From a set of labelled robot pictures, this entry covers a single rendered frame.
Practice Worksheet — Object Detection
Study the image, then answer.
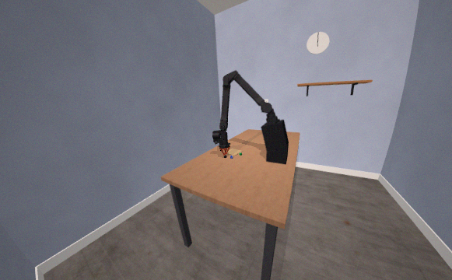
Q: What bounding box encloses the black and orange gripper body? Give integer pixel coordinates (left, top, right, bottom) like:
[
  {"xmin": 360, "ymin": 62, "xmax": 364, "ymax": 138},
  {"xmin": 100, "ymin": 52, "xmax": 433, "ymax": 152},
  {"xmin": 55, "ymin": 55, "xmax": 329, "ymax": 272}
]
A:
[{"xmin": 219, "ymin": 138, "xmax": 230, "ymax": 149}]

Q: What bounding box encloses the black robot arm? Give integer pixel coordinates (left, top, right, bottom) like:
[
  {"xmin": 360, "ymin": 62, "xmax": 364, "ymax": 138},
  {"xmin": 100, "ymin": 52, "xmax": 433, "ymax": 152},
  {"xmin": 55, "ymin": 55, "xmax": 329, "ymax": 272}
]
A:
[{"xmin": 212, "ymin": 70, "xmax": 280, "ymax": 145}]

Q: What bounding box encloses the tan square mat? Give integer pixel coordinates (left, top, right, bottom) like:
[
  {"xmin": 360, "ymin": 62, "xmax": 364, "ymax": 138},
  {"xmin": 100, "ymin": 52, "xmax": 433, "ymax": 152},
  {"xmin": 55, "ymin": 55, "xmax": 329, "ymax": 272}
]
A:
[{"xmin": 227, "ymin": 149, "xmax": 242, "ymax": 156}]

